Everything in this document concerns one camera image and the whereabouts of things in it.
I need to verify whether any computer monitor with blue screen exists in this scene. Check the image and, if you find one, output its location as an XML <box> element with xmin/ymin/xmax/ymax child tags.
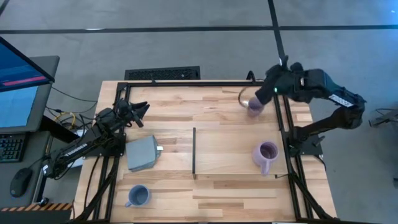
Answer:
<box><xmin>0</xmin><ymin>36</ymin><xmax>61</xmax><ymax>135</ymax></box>

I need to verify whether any yellow cable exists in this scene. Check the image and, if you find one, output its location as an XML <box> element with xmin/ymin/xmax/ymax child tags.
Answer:
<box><xmin>53</xmin><ymin>111</ymin><xmax>78</xmax><ymax>131</ymax></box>

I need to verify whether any large purple ribbed mug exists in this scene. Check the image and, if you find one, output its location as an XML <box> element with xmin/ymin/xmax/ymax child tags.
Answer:
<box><xmin>251</xmin><ymin>140</ymin><xmax>280</xmax><ymax>177</ymax></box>

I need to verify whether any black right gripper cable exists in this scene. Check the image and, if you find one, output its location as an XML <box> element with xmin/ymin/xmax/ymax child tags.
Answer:
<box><xmin>237</xmin><ymin>87</ymin><xmax>250</xmax><ymax>109</ymax></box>

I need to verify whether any blue-grey mug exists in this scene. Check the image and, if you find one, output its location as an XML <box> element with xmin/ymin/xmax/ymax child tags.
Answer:
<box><xmin>124</xmin><ymin>184</ymin><xmax>152</xmax><ymax>208</ymax></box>

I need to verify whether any black aluminium table frame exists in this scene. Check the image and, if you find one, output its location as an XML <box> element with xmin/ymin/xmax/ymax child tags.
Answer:
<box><xmin>73</xmin><ymin>79</ymin><xmax>340</xmax><ymax>223</ymax></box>

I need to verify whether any black floor grille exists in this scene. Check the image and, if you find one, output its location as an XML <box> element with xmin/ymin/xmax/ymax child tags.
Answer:
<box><xmin>124</xmin><ymin>65</ymin><xmax>201</xmax><ymax>81</ymax></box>

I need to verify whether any grey folded cloth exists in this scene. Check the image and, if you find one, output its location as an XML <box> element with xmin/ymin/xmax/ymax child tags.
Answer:
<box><xmin>125</xmin><ymin>134</ymin><xmax>164</xmax><ymax>173</ymax></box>

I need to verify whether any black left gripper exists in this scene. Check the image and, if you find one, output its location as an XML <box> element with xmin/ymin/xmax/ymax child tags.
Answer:
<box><xmin>113</xmin><ymin>98</ymin><xmax>151</xmax><ymax>129</ymax></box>

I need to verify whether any black computer mouse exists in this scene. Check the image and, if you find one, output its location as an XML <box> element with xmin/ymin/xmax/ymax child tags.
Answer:
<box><xmin>9</xmin><ymin>167</ymin><xmax>34</xmax><ymax>198</ymax></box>

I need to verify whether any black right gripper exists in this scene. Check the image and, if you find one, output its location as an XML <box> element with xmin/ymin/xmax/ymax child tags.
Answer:
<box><xmin>254</xmin><ymin>61</ymin><xmax>305</xmax><ymax>106</ymax></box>

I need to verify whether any black stand with looped cable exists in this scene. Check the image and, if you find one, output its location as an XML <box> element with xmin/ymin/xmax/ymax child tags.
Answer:
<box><xmin>366</xmin><ymin>107</ymin><xmax>398</xmax><ymax>146</ymax></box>

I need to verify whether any purple mug with white handle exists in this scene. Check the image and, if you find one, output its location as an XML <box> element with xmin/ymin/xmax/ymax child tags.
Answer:
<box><xmin>242</xmin><ymin>95</ymin><xmax>266</xmax><ymax>118</ymax></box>

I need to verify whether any grey side desk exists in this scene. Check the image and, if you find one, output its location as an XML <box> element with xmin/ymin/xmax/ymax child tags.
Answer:
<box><xmin>0</xmin><ymin>130</ymin><xmax>53</xmax><ymax>208</ymax></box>

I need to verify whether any black keyboard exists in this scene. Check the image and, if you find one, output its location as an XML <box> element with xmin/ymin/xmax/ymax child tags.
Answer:
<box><xmin>0</xmin><ymin>133</ymin><xmax>26</xmax><ymax>164</ymax></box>

